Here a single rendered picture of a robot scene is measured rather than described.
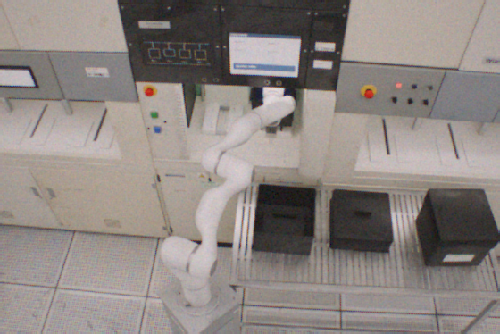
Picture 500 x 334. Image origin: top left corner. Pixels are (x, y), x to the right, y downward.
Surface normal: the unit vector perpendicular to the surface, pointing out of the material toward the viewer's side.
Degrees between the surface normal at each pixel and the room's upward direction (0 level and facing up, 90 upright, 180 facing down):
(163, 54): 90
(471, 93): 90
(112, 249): 0
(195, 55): 90
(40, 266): 0
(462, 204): 0
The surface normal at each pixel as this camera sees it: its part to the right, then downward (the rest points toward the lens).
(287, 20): -0.07, 0.77
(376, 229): 0.00, -0.63
